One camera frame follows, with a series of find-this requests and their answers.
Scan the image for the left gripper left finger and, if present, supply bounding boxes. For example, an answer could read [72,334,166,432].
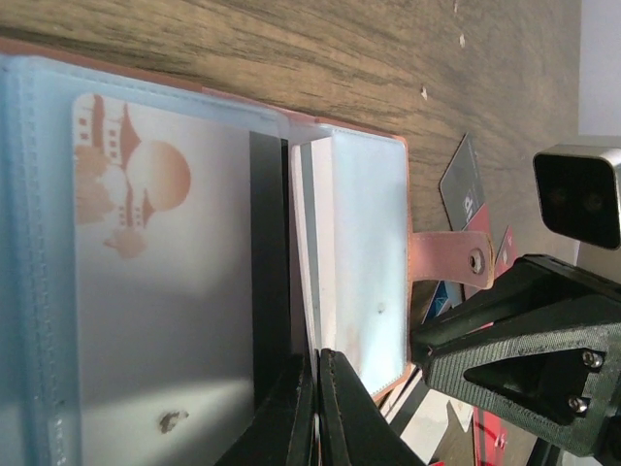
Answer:
[217,354,314,466]

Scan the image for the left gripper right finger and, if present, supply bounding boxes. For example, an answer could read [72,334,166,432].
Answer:
[318,349,423,465]

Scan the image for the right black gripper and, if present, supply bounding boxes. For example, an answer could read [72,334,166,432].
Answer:
[410,254,620,465]

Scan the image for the pink card holder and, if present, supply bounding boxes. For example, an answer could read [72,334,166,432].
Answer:
[1,39,494,465]

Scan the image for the white card black stripe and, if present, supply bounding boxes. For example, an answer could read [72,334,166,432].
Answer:
[379,372,474,464]
[71,91,292,414]

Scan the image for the white card red print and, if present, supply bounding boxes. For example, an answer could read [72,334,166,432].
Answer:
[289,138,341,438]

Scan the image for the red VIP card right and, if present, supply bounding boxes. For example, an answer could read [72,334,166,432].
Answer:
[495,225,518,278]

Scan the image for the red card upper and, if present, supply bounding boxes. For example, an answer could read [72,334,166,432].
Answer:
[472,408,507,466]

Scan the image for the blue card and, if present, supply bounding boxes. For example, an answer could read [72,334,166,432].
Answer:
[423,281,464,322]

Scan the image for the dark card upper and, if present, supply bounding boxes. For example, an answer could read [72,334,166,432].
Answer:
[440,133,491,234]

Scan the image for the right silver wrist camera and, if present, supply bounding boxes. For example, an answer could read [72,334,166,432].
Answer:
[533,135,620,250]

